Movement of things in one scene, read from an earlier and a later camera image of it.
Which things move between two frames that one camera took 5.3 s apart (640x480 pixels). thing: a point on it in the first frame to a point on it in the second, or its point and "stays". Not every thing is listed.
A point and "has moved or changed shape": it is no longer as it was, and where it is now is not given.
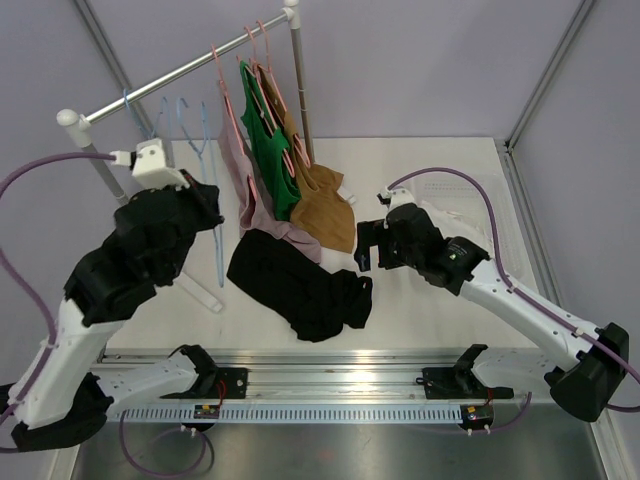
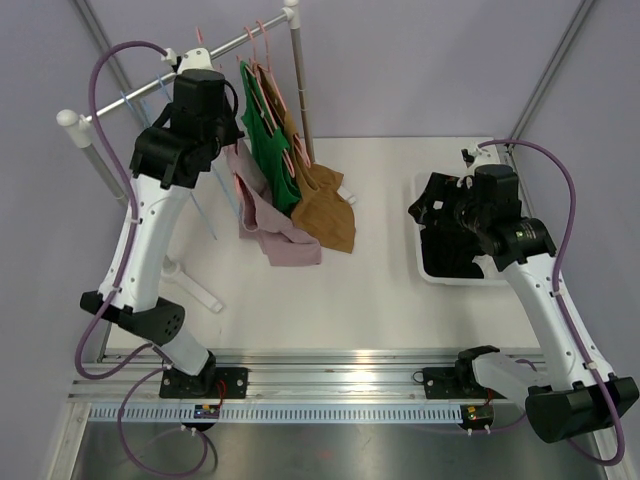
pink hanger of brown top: (280, 94) stays
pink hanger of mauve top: (251, 173) to (239, 192)
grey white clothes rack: (79, 123) stays
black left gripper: (206, 197) to (232, 132)
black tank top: (316, 302) has moved or changed shape
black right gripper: (373, 233) to (443, 188)
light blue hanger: (203, 148) has moved or changed shape
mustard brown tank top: (323, 213) stays
